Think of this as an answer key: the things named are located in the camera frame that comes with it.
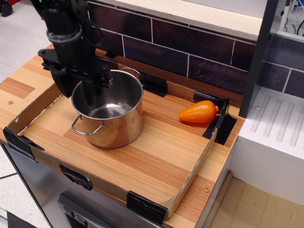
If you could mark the orange plastic toy carrot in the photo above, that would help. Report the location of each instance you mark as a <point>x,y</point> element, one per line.
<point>202,112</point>

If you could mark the white ridged drainboard sink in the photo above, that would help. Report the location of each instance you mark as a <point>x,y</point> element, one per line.
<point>269,152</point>

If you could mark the grey oven control panel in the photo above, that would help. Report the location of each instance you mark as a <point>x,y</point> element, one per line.
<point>78,217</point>

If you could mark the dark grey right post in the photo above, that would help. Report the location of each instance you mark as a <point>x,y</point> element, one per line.
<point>269,27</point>

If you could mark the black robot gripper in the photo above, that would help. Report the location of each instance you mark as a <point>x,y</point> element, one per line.
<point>73,59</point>

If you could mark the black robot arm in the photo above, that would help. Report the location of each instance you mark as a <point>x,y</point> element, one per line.
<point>66,14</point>

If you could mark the black caster wheel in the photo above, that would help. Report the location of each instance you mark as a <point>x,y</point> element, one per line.
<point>5,8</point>

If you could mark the light wooden shelf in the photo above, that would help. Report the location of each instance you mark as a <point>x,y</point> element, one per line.
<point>213,19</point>

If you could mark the stainless steel pot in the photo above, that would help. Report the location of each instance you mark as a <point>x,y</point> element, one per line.
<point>117,118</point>

